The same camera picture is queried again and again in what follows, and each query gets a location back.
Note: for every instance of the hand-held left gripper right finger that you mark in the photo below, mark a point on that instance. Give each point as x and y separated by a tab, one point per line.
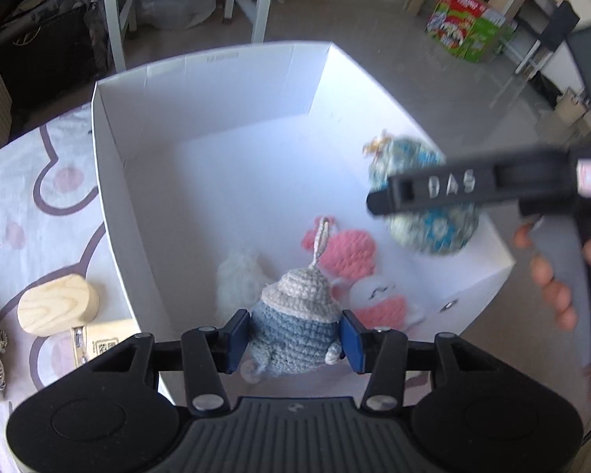
352	347

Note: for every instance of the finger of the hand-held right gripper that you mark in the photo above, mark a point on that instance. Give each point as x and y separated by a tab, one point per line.
532	182

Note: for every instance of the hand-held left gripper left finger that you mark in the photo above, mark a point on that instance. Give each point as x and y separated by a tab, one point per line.
239	340

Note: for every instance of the grey blue crochet doll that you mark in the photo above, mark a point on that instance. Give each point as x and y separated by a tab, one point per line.
295	335

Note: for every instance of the white yarn ball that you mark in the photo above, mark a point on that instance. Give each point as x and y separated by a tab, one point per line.
239	281

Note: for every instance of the pink crochet heart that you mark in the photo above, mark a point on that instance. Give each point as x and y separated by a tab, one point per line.
347	254

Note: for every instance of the blue floral fabric pouch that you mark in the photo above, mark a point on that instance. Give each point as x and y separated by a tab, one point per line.
438	234

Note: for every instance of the oval wooden box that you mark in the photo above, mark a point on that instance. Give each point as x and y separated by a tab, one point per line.
54	308

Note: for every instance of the white cardboard shoe box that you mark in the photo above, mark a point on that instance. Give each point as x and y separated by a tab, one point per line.
226	133

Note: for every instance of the person's right hand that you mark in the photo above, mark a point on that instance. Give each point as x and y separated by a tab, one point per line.
554	295

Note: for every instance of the black stool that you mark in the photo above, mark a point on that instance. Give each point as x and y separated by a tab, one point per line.
556	29

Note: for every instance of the colourful carton box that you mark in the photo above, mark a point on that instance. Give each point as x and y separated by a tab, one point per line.
465	24

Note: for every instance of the printed cartoon blanket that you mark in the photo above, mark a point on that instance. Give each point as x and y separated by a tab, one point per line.
39	236

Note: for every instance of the black cabinet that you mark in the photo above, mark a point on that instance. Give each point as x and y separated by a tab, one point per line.
39	49

